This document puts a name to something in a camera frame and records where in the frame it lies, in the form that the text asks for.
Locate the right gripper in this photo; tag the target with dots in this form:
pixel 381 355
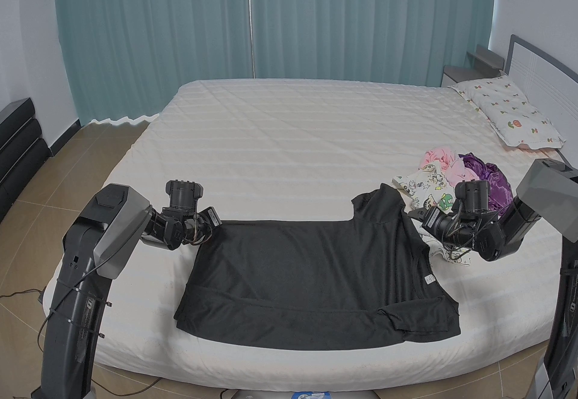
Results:
pixel 434 221

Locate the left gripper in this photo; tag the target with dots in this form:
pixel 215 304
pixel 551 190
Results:
pixel 211 220

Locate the black T-shirt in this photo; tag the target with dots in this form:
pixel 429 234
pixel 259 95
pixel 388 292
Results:
pixel 307 271

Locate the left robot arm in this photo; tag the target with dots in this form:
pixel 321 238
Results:
pixel 104 225

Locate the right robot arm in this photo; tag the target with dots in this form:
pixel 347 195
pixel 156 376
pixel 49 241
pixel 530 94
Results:
pixel 551 203

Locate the bed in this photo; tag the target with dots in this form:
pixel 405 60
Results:
pixel 293 140

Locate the white printed pyjama top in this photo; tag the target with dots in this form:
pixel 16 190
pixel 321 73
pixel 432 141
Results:
pixel 424 185

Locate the pink garment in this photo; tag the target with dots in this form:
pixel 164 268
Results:
pixel 440 158

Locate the purple garment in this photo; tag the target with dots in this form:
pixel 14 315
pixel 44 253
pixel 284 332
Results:
pixel 494 183

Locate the white printed pillow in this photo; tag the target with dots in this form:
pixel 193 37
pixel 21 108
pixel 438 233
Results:
pixel 514 113

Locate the grey bedside table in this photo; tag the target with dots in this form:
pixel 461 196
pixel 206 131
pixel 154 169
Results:
pixel 460 74

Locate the black chest of drawers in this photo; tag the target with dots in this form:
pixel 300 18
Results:
pixel 20 149

